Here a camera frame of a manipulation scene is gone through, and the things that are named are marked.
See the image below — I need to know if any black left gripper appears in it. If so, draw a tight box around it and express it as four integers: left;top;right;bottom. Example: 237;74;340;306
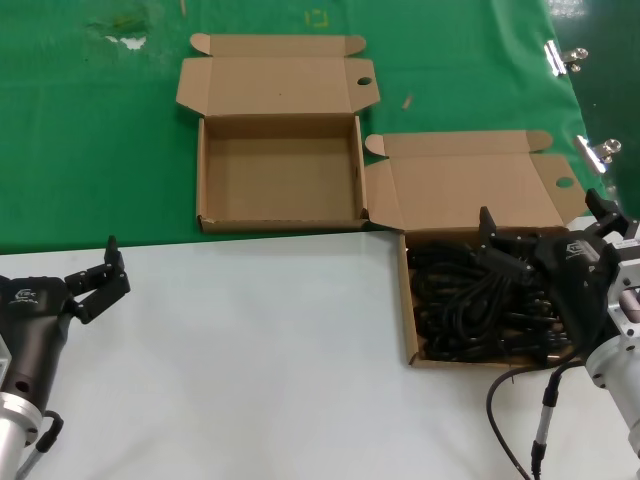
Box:
0;235;132;409

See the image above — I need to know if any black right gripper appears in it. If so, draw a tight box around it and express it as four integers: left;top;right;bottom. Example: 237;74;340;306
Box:
477;187;640;359

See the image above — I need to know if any cardboard box with round hole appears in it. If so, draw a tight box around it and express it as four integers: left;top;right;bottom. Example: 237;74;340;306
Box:
175;33;381;235
363;129;596;370

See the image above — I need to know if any silver binder clip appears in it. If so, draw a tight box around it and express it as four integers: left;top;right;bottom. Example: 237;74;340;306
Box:
543;40;590;77
573;134;624;174

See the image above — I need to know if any green table cloth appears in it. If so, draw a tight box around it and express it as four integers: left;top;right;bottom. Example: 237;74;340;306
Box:
0;0;626;256

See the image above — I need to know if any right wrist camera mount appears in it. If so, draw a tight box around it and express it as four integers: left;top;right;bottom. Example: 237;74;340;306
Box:
606;238;640;341

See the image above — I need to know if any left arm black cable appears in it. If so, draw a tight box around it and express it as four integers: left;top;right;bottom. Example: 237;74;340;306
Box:
12;408;65;480

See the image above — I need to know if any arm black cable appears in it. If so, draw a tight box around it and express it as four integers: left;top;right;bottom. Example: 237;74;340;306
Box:
12;408;65;480
487;360;584;480

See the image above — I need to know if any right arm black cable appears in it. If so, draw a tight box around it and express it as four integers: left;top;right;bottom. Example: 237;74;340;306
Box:
487;360;584;480

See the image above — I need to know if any right arm silver-connector cable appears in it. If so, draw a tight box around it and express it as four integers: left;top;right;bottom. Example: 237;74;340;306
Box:
529;372;562;480

